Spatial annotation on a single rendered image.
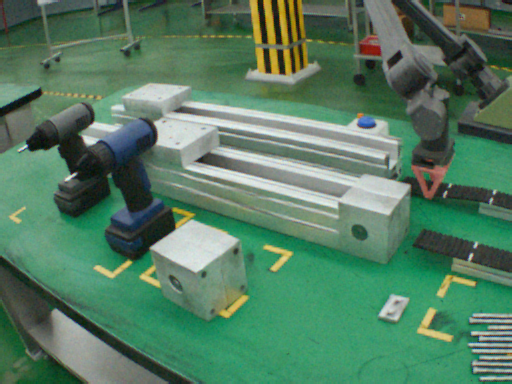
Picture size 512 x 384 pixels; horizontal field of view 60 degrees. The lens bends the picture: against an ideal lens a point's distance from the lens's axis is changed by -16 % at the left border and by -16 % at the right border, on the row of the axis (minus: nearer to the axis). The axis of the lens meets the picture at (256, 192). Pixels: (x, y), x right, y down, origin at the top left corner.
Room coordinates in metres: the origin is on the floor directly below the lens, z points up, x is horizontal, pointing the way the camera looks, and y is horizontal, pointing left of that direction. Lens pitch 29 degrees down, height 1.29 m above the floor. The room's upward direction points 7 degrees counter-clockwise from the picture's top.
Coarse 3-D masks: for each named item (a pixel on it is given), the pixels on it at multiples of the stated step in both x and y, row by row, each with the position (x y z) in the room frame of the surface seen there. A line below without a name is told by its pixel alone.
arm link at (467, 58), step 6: (462, 48) 1.20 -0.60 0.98; (456, 54) 1.20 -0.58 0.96; (462, 54) 1.19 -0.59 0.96; (468, 54) 1.17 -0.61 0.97; (456, 60) 1.19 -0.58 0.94; (462, 60) 1.18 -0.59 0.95; (468, 60) 1.17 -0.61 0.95; (474, 60) 1.16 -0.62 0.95; (462, 66) 1.18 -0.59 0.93; (468, 66) 1.17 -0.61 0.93; (474, 66) 1.15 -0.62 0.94; (480, 66) 1.17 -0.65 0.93; (468, 72) 1.18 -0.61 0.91; (474, 72) 1.20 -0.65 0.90
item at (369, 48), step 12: (456, 0) 3.41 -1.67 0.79; (456, 12) 3.41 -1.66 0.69; (456, 24) 3.41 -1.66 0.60; (372, 36) 4.03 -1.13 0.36; (360, 48) 3.79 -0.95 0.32; (372, 48) 3.74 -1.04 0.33; (420, 48) 3.93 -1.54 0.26; (432, 48) 3.92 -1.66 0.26; (360, 60) 3.79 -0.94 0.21; (372, 60) 4.22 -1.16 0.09; (432, 60) 3.54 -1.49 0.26; (360, 72) 3.78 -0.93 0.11; (360, 84) 3.78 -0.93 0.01; (456, 84) 3.42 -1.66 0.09
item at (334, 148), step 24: (120, 120) 1.30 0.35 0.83; (192, 120) 1.12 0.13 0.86; (216, 120) 1.10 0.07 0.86; (240, 120) 1.12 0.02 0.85; (264, 120) 1.08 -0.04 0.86; (288, 120) 1.04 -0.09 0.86; (312, 120) 1.03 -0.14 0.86; (240, 144) 1.04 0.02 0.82; (264, 144) 0.99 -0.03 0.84; (288, 144) 0.97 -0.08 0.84; (312, 144) 0.92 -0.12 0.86; (336, 144) 0.90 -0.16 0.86; (360, 144) 0.93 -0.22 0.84; (384, 144) 0.89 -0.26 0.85; (336, 168) 0.90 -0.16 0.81; (360, 168) 0.85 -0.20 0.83; (384, 168) 0.82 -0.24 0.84
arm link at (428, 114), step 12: (420, 60) 0.79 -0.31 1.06; (432, 72) 0.80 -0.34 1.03; (408, 96) 0.82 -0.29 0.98; (420, 96) 0.74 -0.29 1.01; (408, 108) 0.74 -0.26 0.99; (420, 108) 0.72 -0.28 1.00; (432, 108) 0.71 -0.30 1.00; (444, 108) 0.74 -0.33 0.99; (420, 120) 0.72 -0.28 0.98; (432, 120) 0.71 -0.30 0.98; (444, 120) 0.71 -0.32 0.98; (420, 132) 0.72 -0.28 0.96; (432, 132) 0.71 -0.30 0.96
